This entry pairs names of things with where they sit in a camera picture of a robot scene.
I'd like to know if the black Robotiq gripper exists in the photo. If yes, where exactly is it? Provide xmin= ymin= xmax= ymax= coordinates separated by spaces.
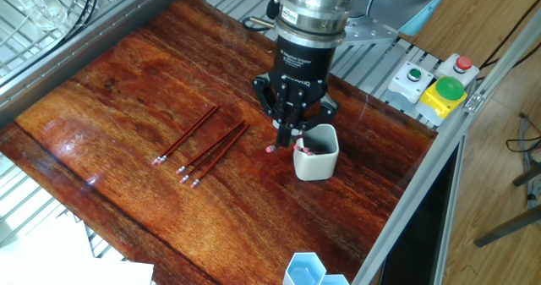
xmin=252 ymin=35 xmax=341 ymax=149

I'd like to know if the white square ceramic pen holder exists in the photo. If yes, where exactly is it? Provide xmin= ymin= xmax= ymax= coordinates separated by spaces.
xmin=292 ymin=123 xmax=341 ymax=182

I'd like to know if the light blue hexagonal pen holder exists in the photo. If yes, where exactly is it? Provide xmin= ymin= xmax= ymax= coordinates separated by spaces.
xmin=281 ymin=252 xmax=351 ymax=285

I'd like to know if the silver wrist sensor flange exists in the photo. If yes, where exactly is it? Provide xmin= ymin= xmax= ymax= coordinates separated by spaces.
xmin=273 ymin=0 xmax=352 ymax=49

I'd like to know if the grey box small green button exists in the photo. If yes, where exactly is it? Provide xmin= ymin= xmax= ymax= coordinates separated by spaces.
xmin=385 ymin=60 xmax=435 ymax=111

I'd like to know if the yellow box big green button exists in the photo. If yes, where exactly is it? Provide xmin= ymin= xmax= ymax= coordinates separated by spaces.
xmin=415 ymin=76 xmax=469 ymax=127

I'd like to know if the grey box red button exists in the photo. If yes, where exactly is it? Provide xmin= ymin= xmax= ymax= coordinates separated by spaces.
xmin=434 ymin=52 xmax=481 ymax=88

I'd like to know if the red-brown wooden board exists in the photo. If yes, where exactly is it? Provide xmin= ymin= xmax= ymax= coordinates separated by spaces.
xmin=0 ymin=0 xmax=439 ymax=285

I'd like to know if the dark furniture leg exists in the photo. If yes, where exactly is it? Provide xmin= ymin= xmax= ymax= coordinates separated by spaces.
xmin=512 ymin=162 xmax=541 ymax=188
xmin=473 ymin=203 xmax=541 ymax=248

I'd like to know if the clear plastic jar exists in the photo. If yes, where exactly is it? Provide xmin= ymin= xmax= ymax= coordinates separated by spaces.
xmin=0 ymin=0 xmax=71 ymax=31

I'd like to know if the white paper sheet stack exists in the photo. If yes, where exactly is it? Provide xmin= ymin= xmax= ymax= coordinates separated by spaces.
xmin=0 ymin=208 xmax=156 ymax=285

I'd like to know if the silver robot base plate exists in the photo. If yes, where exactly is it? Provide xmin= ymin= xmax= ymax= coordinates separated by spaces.
xmin=342 ymin=16 xmax=401 ymax=46

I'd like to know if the grey floor cable bundle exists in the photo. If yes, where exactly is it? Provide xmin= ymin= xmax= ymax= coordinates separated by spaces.
xmin=505 ymin=113 xmax=541 ymax=201

